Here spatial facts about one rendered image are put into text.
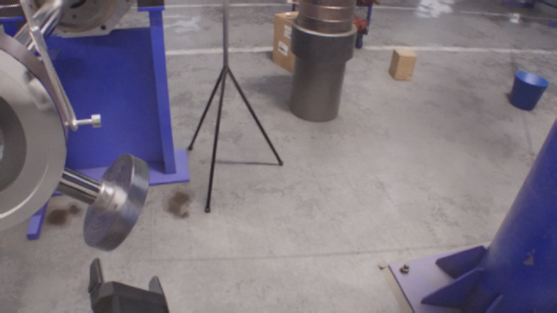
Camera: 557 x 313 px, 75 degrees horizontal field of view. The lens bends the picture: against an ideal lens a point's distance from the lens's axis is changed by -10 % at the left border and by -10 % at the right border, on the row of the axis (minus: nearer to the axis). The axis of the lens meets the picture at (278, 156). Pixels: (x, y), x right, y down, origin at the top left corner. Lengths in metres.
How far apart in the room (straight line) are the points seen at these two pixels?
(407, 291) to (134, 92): 1.65
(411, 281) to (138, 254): 1.24
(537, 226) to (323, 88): 1.75
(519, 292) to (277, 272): 0.98
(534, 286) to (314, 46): 1.82
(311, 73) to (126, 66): 1.22
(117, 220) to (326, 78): 2.15
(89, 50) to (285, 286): 1.45
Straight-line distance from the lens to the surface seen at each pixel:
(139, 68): 2.13
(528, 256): 1.52
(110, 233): 0.77
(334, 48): 2.61
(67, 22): 1.79
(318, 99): 2.78
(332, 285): 1.81
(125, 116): 2.26
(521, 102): 3.94
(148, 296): 0.63
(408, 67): 3.78
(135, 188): 0.76
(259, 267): 1.84
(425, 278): 1.92
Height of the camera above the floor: 1.44
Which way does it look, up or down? 36 degrees down
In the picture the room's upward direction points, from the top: 5 degrees clockwise
